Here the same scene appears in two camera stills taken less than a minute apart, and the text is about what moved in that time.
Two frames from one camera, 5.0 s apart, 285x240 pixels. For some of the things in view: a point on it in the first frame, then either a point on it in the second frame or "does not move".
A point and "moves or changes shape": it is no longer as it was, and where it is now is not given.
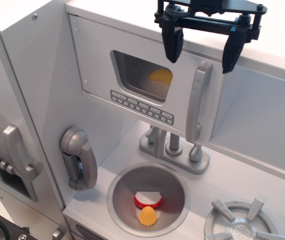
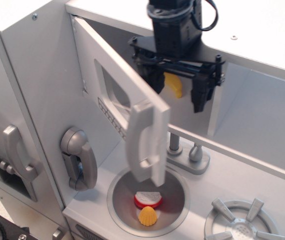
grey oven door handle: (57, 235) does not move
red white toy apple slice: (147, 198) does not move
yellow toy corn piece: (147, 216) does not move
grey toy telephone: (80, 159) does not move
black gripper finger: (173, 38) -> (155, 79)
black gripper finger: (235, 43) -> (201, 91)
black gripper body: (221, 16) -> (205, 60)
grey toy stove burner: (241, 220) does not move
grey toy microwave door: (131, 70) moves or changes shape
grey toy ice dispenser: (3, 169) does not move
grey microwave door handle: (192, 127) -> (141, 118)
